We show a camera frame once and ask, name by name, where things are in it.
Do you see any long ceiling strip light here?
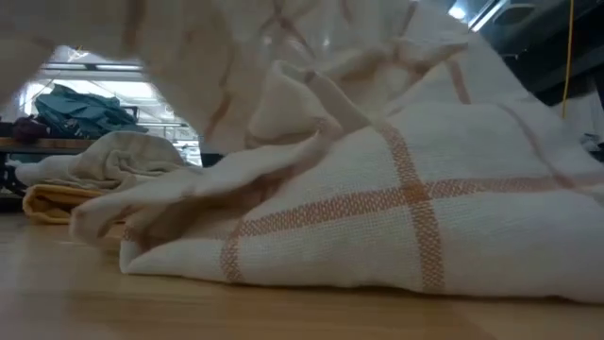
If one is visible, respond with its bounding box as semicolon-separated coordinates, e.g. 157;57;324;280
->
41;60;145;73

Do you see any white towel with brown checks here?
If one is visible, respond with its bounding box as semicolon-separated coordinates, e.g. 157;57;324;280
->
0;0;604;304

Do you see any plain white towel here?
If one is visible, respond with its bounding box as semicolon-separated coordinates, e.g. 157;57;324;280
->
13;130;190;193

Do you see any teal cloth pile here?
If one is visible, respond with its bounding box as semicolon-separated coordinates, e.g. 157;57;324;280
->
33;83;148;139

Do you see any mustard yellow towel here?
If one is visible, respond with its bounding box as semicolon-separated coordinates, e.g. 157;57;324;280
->
22;183;108;226

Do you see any dark maroon bag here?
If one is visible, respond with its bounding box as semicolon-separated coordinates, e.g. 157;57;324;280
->
11;115;49;145

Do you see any ceiling light fixture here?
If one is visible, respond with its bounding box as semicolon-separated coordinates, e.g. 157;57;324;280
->
447;0;513;33

